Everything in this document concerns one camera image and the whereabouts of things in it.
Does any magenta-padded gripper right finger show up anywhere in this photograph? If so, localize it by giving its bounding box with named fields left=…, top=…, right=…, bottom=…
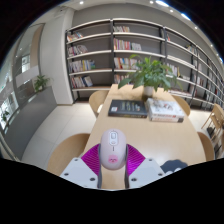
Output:
left=124, top=144, right=167, bottom=189

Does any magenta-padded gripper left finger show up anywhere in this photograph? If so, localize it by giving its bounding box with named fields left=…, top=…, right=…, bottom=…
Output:
left=59, top=143, right=103, bottom=190

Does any pink computer mouse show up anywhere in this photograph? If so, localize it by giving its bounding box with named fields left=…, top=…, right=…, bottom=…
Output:
left=99, top=128, right=128, bottom=171

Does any white book red-lettered spine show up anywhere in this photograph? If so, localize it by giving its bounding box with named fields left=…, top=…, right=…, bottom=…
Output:
left=148, top=114, right=185, bottom=124

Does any black book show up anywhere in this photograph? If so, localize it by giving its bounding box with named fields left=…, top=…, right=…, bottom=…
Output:
left=107, top=99, right=148, bottom=119

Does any white book illustrated cover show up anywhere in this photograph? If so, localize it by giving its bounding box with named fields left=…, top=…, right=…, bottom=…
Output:
left=145, top=97, right=185, bottom=118

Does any group of slatted wooden chairs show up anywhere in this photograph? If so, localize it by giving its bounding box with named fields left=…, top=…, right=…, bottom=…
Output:
left=200, top=103, right=224, bottom=159

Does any leafy plant by window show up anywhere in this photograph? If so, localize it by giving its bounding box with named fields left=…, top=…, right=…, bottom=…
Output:
left=33, top=74, right=51, bottom=94

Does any green potted plant white pot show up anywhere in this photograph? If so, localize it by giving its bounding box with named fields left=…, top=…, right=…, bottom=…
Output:
left=117, top=54, right=183, bottom=99

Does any grey bookshelf unit with books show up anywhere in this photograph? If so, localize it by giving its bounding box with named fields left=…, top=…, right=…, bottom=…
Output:
left=64, top=18, right=224, bottom=111

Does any group of ceiling lights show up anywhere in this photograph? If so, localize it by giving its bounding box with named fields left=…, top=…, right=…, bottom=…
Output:
left=78, top=0, right=224, bottom=64

